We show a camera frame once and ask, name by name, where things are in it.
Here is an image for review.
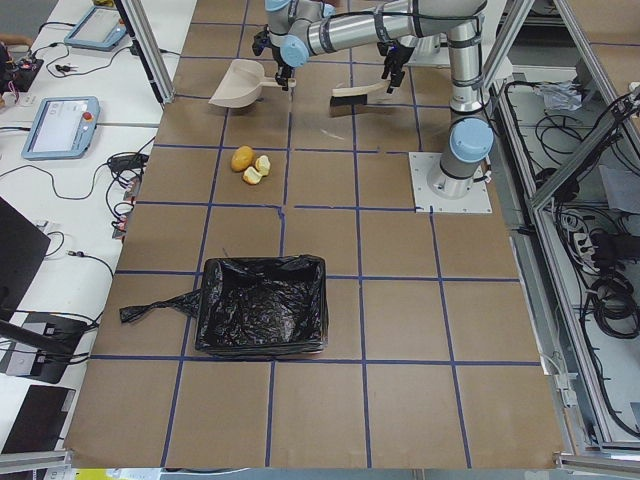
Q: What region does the bread roll half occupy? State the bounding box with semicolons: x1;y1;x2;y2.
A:
254;155;271;176
242;166;263;185

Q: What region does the aluminium frame post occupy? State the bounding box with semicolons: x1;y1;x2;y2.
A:
114;0;175;105

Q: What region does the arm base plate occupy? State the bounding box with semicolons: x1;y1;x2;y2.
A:
408;152;492;214

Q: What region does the beige hand brush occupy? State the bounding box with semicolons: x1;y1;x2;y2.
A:
329;80;394;117

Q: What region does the teach pendant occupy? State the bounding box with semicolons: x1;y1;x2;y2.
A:
64;6;127;51
21;96;101;160

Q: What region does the whole bread roll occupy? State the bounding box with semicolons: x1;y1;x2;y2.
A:
230;145;255;172

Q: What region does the bin with black bag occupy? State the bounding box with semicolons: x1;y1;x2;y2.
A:
119;255;329;357

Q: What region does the near teach pendant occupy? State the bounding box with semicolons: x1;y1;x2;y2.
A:
21;96;101;160

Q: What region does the black monitor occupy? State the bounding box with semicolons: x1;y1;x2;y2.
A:
1;200;88;384

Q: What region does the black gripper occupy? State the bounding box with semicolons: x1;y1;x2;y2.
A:
377;42;414;83
252;27;293;80

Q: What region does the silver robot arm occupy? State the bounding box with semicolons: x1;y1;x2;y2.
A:
280;1;461;88
252;1;494;199

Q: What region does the far teach pendant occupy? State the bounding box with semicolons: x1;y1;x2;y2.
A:
64;6;127;51

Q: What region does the beige plastic dustpan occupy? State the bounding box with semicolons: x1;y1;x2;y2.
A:
209;59;280;108

